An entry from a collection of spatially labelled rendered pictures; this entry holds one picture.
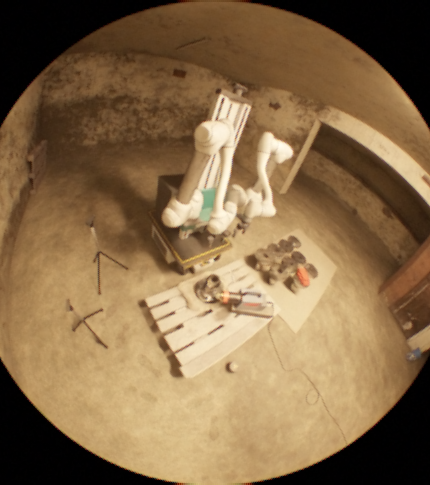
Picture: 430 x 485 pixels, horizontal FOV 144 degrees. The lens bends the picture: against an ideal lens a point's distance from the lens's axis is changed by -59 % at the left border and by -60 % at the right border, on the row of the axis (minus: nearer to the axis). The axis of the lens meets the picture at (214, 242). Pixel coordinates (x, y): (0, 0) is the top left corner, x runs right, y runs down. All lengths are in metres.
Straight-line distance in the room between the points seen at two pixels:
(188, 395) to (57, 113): 5.82
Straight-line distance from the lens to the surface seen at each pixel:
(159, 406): 1.65
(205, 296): 1.64
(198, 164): 0.97
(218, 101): 1.31
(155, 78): 5.51
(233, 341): 1.60
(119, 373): 1.66
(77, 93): 5.29
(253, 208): 1.37
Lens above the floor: 1.62
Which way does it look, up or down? 42 degrees down
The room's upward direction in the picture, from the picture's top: 22 degrees clockwise
